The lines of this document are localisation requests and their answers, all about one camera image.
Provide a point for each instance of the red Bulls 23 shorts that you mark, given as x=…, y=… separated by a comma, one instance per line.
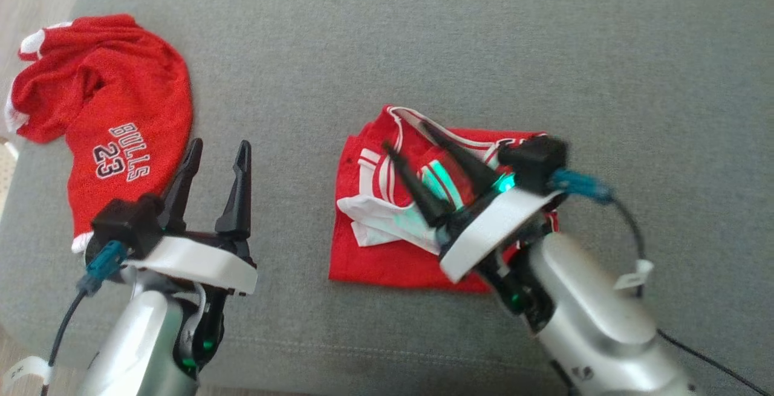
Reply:
x=127, y=100

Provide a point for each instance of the grey sofa seat cushion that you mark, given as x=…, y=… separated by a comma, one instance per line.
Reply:
x=423, y=33

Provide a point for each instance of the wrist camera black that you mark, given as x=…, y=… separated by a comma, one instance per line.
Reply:
x=124, y=223
x=535, y=160

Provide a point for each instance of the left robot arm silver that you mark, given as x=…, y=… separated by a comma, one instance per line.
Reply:
x=139, y=347

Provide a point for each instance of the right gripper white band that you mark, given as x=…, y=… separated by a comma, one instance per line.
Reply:
x=490, y=233

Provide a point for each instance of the red white striped jersey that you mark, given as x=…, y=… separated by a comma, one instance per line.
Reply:
x=387, y=257

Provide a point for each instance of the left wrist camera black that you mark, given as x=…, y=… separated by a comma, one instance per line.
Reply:
x=124, y=223

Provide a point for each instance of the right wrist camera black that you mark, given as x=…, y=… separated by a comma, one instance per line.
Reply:
x=535, y=160

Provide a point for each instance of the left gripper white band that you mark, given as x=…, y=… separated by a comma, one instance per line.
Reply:
x=199, y=263

